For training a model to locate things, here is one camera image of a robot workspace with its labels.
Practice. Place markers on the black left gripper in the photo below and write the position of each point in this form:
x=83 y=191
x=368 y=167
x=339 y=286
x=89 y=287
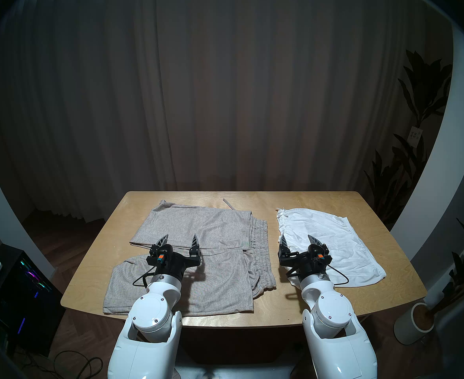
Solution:
x=172 y=263

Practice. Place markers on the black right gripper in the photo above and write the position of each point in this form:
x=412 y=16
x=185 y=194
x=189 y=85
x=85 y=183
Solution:
x=305 y=263

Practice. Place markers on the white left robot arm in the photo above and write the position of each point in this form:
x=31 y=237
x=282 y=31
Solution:
x=153 y=315

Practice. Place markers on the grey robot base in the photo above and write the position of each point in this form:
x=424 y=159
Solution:
x=232 y=372

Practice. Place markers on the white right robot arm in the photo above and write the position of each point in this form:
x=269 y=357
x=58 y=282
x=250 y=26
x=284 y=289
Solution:
x=332 y=315

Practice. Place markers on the white frilled shorts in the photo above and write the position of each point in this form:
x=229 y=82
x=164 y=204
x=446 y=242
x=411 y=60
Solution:
x=334 y=240

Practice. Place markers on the small plant in white pot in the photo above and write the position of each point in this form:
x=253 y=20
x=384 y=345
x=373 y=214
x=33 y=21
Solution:
x=407 y=327

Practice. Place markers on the white paper plant tag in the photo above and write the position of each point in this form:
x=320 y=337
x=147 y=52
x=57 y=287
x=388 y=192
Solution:
x=414 y=136

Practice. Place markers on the beige pleated curtain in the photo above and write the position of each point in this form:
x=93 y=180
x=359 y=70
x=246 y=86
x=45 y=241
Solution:
x=232 y=86

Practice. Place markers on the black computer tower with lights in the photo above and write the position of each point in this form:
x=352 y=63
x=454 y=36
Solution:
x=23 y=299

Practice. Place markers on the tall dark leafy plant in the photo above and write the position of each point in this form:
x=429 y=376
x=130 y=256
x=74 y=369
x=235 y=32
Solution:
x=425 y=86

